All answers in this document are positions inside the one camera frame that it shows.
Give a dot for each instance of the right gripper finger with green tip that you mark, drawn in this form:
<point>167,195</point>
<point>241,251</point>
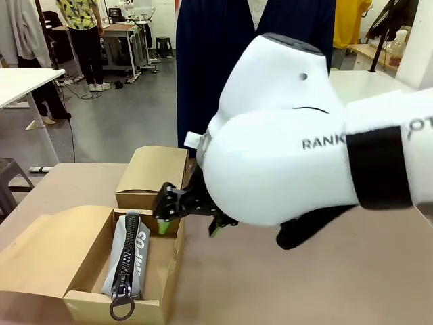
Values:
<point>169,203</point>
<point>220,221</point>

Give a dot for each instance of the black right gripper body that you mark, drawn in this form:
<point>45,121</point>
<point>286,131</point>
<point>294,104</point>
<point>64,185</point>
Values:
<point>198,199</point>

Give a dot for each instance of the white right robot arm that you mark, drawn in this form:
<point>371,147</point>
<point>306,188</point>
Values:
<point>270,169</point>

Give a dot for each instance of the brown cardboard box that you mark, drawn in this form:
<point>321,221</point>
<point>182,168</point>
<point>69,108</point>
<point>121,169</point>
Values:
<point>50,250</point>
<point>152,169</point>

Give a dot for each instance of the grey zip pencil case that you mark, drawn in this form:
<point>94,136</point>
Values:
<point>132,250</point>

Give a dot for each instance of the person in navy coat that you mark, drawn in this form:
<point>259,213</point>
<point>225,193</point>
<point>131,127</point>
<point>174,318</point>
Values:
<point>203,67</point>

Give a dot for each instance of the black plastic stool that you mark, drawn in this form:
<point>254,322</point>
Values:
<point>164,45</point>

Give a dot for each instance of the person in black trousers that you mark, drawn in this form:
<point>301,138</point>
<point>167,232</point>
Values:
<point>50,94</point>

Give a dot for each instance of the grey plastic stool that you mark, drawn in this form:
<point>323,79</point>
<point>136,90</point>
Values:
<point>10,179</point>

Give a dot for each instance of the white table with white legs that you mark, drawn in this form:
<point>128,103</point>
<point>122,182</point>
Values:
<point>23,83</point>

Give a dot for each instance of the black device on desk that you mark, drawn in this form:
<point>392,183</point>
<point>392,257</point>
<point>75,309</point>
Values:
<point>115,15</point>

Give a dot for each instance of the person in yellow floral shirt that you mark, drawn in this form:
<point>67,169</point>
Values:
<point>83,27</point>

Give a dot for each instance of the white table behind person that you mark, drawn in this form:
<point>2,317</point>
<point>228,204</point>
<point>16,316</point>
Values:
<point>368,84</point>

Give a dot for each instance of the light wooden table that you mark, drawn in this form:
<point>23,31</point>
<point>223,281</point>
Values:
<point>368,52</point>

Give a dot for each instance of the hanging white garment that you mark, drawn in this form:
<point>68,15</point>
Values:
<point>17,27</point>

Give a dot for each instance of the person in plain yellow shirt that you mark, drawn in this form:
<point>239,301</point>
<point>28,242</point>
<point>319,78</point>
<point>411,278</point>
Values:
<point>350,23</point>

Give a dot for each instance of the black lamp pole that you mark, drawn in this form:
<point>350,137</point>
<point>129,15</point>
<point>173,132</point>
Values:
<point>379,37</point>

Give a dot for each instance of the clear plastic bottle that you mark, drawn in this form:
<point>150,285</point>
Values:
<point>400,45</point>

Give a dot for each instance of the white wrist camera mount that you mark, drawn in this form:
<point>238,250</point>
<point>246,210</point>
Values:
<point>194,139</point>

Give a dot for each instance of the white desk with metal frame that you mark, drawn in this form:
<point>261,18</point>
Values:
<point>125,32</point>

